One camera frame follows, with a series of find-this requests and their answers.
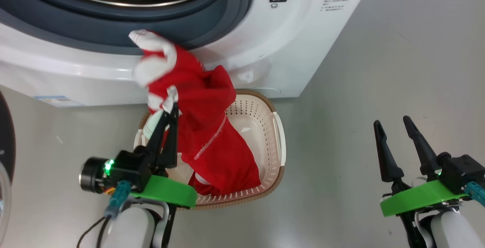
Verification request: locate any blue energy label sticker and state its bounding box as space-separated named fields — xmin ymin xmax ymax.
xmin=33 ymin=96 xmax=84 ymax=107

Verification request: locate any white front-load washing machine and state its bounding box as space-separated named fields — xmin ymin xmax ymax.
xmin=0 ymin=0 xmax=375 ymax=107

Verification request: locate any cream perforated basket brown rim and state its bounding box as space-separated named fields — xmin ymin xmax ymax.
xmin=133 ymin=89 xmax=286 ymax=211

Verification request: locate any black round glass washer door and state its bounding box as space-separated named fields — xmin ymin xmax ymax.
xmin=0 ymin=91 xmax=16 ymax=226

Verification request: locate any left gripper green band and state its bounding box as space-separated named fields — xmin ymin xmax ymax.
xmin=131 ymin=103 xmax=197 ymax=208

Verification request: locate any teal right camera connector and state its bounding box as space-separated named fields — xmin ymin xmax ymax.
xmin=464 ymin=182 xmax=485 ymax=207

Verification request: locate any grey rubber door gasket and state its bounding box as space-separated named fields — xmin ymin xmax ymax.
xmin=0 ymin=0 xmax=253 ymax=55

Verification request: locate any red and white garment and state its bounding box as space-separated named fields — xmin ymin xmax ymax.
xmin=129 ymin=29 xmax=262 ymax=196

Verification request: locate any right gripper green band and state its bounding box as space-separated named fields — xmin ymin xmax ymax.
xmin=373 ymin=115 xmax=468 ymax=217

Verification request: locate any teal left camera connector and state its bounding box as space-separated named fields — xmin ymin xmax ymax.
xmin=104 ymin=182 xmax=131 ymax=218

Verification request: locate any thin black cable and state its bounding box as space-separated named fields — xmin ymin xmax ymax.
xmin=77 ymin=216 xmax=110 ymax=248

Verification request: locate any teal camera connector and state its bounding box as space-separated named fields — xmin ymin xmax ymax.
xmin=104 ymin=182 xmax=131 ymax=218
xmin=464 ymin=182 xmax=485 ymax=207

